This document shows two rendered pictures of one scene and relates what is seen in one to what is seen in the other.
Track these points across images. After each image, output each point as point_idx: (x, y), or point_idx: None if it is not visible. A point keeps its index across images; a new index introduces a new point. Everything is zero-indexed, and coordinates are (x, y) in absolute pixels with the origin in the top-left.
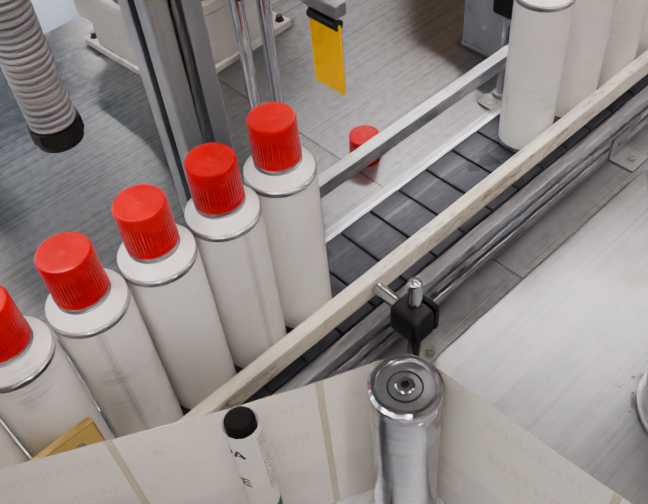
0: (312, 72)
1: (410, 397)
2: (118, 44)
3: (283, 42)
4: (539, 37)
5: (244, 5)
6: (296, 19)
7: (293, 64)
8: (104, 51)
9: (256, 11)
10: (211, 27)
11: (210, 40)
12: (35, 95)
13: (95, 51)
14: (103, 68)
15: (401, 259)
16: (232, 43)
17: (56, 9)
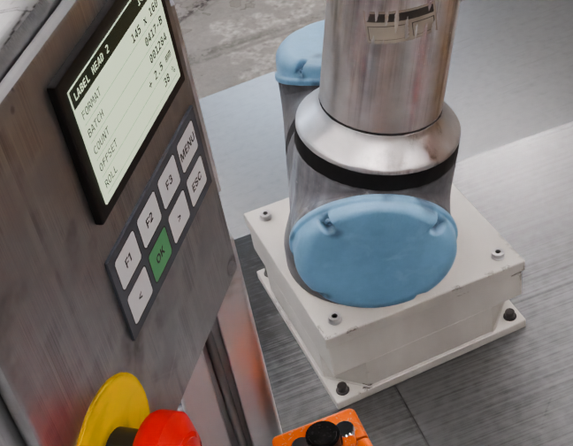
0: (526, 421)
1: None
2: (287, 308)
3: (505, 353)
4: None
5: (455, 307)
6: (536, 317)
7: (505, 398)
8: (273, 301)
9: (473, 312)
10: (401, 333)
11: (397, 346)
12: None
13: (264, 294)
14: (265, 326)
15: None
16: (430, 348)
17: (242, 208)
